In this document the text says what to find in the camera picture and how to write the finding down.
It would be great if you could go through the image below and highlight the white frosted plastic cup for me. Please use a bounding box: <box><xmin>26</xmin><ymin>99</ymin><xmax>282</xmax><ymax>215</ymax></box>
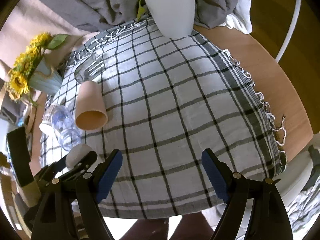
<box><xmin>66</xmin><ymin>144</ymin><xmax>97</xmax><ymax>171</ymax></box>

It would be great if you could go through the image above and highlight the pink plastic cup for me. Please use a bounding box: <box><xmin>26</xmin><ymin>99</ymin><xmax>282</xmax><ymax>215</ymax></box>
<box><xmin>75</xmin><ymin>81</ymin><xmax>108</xmax><ymax>131</ymax></box>

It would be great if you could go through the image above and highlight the beige patterned paper cup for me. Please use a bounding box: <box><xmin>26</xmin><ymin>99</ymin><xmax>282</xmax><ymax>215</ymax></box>
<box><xmin>39</xmin><ymin>104</ymin><xmax>57</xmax><ymax>137</ymax></box>

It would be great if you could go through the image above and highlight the dark smoky glass cup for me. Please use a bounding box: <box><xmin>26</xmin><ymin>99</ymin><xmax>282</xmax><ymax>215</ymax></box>
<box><xmin>74</xmin><ymin>54</ymin><xmax>106</xmax><ymax>84</ymax></box>

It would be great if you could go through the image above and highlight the clear plastic water bottle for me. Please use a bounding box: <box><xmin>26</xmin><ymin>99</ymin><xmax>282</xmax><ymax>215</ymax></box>
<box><xmin>51</xmin><ymin>105</ymin><xmax>81</xmax><ymax>151</ymax></box>

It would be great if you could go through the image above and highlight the round wooden tray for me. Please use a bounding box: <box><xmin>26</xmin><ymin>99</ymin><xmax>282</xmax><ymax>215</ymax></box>
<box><xmin>25</xmin><ymin>106</ymin><xmax>36</xmax><ymax>134</ymax></box>

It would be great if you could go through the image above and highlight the black white checkered tablecloth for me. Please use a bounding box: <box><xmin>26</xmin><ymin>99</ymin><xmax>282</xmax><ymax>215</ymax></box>
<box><xmin>46</xmin><ymin>18</ymin><xmax>287</xmax><ymax>219</ymax></box>

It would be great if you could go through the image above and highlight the light blue ribbed vase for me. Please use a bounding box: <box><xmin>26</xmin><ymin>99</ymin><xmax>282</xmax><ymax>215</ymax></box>
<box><xmin>29</xmin><ymin>58</ymin><xmax>63</xmax><ymax>95</ymax></box>

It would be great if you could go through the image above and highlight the yellow sunflower bouquet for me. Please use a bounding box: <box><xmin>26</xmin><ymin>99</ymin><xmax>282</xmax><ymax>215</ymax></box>
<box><xmin>4</xmin><ymin>32</ymin><xmax>68</xmax><ymax>106</ymax></box>

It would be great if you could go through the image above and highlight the white plant pot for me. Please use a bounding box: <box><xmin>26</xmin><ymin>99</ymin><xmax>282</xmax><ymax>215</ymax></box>
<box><xmin>145</xmin><ymin>0</ymin><xmax>195</xmax><ymax>39</ymax></box>

